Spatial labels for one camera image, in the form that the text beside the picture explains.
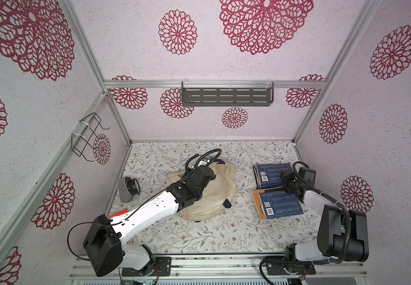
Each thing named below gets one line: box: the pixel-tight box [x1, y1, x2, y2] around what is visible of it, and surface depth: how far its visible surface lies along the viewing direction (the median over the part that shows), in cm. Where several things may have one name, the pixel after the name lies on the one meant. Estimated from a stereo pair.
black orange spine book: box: [251, 188, 271, 220], surface depth 89 cm
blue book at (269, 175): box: [252, 163, 293, 190], surface depth 98 cm
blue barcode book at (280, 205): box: [259, 191, 305, 220], surface depth 87 cm
